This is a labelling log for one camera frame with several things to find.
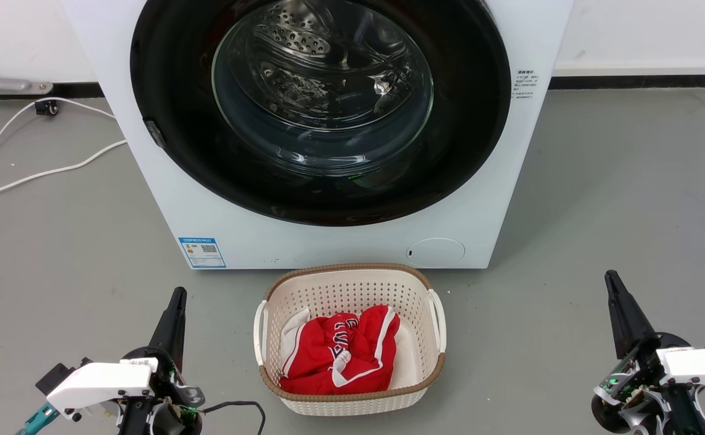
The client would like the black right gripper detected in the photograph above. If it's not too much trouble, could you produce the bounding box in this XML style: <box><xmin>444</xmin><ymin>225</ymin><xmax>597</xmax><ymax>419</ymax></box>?
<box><xmin>590</xmin><ymin>269</ymin><xmax>705</xmax><ymax>435</ymax></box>

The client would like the red garment with white stripes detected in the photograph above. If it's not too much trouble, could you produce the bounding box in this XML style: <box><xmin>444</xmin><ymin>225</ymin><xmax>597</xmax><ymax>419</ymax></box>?
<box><xmin>279</xmin><ymin>304</ymin><xmax>401</xmax><ymax>395</ymax></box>

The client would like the thick white cable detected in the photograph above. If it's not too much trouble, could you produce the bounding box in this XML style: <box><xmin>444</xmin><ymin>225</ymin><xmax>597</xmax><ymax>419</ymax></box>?
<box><xmin>0</xmin><ymin>140</ymin><xmax>128</xmax><ymax>202</ymax></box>

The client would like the round white filter cover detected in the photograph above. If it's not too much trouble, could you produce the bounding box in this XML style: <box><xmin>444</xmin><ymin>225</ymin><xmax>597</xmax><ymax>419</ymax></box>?
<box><xmin>405</xmin><ymin>237</ymin><xmax>466</xmax><ymax>268</ymax></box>

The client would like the blue energy label sticker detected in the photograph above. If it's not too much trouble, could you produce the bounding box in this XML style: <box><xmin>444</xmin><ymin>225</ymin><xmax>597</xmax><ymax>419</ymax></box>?
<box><xmin>178</xmin><ymin>237</ymin><xmax>227</xmax><ymax>269</ymax></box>

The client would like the white front-load washing machine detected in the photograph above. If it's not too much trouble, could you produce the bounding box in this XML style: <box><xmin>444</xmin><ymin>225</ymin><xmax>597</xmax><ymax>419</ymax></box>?
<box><xmin>62</xmin><ymin>0</ymin><xmax>575</xmax><ymax>271</ymax></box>

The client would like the steel washer drum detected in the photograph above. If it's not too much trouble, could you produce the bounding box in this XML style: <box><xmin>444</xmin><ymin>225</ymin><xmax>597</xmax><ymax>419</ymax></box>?
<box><xmin>213</xmin><ymin>0</ymin><xmax>434</xmax><ymax>176</ymax></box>

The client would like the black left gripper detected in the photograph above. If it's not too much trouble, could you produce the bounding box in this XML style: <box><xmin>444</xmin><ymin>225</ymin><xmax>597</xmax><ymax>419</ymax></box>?
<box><xmin>117</xmin><ymin>287</ymin><xmax>206</xmax><ymax>435</ymax></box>

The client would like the small printed text sticker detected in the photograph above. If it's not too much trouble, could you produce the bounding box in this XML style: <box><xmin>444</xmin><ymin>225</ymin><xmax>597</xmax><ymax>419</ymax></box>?
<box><xmin>512</xmin><ymin>69</ymin><xmax>538</xmax><ymax>101</ymax></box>

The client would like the teal plastic piece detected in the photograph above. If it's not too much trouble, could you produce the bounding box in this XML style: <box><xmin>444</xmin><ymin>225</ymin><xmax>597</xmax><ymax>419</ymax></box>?
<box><xmin>16</xmin><ymin>403</ymin><xmax>60</xmax><ymax>435</ymax></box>

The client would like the thin black cable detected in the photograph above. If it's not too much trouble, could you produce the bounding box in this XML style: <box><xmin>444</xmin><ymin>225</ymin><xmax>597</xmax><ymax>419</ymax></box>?
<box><xmin>198</xmin><ymin>400</ymin><xmax>267</xmax><ymax>435</ymax></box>

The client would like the white perforated laundry basket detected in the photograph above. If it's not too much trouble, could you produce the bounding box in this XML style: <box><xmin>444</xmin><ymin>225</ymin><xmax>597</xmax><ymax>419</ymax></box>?
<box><xmin>253</xmin><ymin>262</ymin><xmax>448</xmax><ymax>417</ymax></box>

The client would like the black round washer door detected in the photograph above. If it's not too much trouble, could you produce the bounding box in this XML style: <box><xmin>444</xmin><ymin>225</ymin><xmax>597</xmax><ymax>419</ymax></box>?
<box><xmin>130</xmin><ymin>0</ymin><xmax>513</xmax><ymax>227</ymax></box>

